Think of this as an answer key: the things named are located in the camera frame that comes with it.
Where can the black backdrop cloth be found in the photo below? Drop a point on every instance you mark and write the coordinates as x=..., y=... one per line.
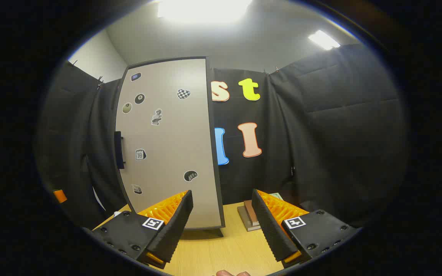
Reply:
x=340, y=134

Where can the dark grey cabinet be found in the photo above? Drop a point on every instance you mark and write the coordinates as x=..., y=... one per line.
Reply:
x=222, y=220

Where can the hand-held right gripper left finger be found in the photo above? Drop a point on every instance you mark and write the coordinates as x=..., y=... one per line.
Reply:
x=175, y=230

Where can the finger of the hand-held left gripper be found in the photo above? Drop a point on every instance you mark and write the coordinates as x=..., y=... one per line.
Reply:
x=60, y=196

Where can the beige cabinet door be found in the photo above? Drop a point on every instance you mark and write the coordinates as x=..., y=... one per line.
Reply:
x=167, y=134

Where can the brown book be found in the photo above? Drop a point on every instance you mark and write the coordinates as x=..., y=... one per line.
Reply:
x=251, y=212

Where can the small ceiling light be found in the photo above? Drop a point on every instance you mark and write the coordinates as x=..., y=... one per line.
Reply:
x=324, y=39

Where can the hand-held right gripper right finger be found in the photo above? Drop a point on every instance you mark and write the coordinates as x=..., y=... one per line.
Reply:
x=269, y=230

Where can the grey-brown book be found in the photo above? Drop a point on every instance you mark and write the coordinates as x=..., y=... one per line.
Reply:
x=246, y=222

